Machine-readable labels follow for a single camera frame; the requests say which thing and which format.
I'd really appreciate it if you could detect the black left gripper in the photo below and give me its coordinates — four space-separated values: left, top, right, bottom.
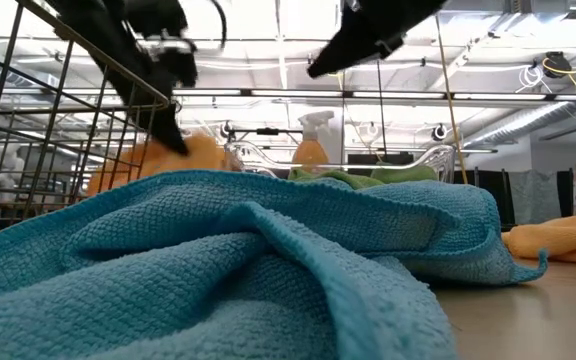
47 0 199 157

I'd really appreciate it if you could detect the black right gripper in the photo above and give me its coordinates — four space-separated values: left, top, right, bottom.
306 0 449 80

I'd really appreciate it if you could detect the bronze wire basket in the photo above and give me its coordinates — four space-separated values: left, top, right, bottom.
0 0 172 239

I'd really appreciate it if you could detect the orange microfiber towel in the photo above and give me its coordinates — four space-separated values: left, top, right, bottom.
500 209 576 268
86 132 229 197

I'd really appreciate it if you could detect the green microfiber towel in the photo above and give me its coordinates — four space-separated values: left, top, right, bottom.
287 164 440 191

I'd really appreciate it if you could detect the blue microfiber towel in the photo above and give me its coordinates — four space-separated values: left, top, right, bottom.
0 168 550 360

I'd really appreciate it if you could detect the orange spray bottle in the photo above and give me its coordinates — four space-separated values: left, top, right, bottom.
291 110 336 174

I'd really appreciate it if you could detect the clear rounded plastic bin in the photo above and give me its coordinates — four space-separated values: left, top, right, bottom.
224 139 458 185

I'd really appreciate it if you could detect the grey hanging cloth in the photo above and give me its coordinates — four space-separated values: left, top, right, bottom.
507 169 564 226

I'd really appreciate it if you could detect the yellow hanging cable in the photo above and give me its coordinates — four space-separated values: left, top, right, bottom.
434 14 469 185

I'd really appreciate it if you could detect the black ceiling cable reel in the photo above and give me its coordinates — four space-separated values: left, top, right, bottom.
542 49 575 80

